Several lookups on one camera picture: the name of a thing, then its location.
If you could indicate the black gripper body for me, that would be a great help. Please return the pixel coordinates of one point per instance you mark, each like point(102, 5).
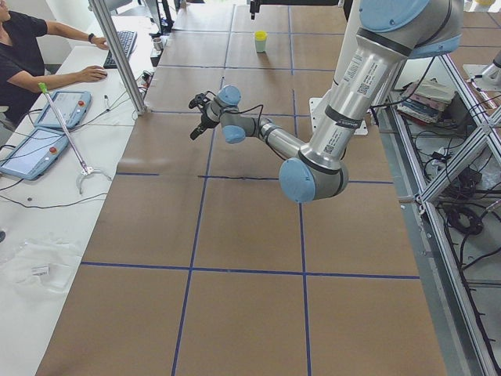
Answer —
point(204, 121)

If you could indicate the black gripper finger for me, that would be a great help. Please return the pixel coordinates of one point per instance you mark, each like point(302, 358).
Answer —
point(198, 131)

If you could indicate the green plastic cup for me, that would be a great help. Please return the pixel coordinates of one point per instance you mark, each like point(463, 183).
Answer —
point(260, 45)

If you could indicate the yellow plastic cup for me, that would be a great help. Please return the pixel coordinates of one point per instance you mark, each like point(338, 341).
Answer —
point(260, 36)

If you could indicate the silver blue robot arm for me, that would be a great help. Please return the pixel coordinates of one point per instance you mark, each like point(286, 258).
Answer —
point(379, 36)
point(255, 5)

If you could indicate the silver metal cup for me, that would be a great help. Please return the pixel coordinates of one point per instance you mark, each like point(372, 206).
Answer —
point(158, 44)

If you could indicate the stack of magazines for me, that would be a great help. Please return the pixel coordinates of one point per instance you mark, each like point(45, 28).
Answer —
point(426, 101)

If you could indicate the person's hand on mouse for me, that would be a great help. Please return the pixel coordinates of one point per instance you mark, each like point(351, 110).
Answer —
point(91, 74)

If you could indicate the person's hand at desk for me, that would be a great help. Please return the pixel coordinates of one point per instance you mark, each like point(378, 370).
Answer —
point(100, 42)

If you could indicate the black keyboard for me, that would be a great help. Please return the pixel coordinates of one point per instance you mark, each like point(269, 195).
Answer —
point(127, 41)

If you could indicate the silver reacher grabber tool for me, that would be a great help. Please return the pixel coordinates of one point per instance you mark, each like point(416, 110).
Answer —
point(86, 170)

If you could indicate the upper blue teach pendant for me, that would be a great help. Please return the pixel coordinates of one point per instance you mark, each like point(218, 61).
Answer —
point(73, 106)

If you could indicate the blue teach pendant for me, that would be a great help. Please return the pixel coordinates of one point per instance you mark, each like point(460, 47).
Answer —
point(34, 155)
point(73, 106)

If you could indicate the lower blue teach pendant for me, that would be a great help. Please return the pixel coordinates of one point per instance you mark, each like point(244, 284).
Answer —
point(34, 155)

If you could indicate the seated person in black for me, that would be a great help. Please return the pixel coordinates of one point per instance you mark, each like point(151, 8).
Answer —
point(22, 66)

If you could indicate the clear plastic bag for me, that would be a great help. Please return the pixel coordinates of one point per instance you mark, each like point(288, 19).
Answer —
point(42, 265)

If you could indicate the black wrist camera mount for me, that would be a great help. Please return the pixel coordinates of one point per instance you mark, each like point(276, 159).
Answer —
point(201, 100)

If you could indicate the aluminium frame post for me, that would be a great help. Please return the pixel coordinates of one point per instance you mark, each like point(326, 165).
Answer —
point(106, 23)

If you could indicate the aluminium side frame rack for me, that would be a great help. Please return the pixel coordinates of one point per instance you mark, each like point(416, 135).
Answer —
point(447, 176)

